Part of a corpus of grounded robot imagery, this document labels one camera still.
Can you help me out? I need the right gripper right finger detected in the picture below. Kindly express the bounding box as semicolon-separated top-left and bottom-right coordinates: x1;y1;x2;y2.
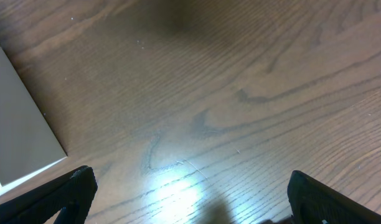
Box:
287;170;381;224

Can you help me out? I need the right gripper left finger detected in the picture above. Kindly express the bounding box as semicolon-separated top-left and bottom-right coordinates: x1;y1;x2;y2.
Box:
0;166;98;224

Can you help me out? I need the white cardboard box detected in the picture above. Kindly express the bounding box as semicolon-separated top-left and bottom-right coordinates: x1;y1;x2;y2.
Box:
0;47;67;196

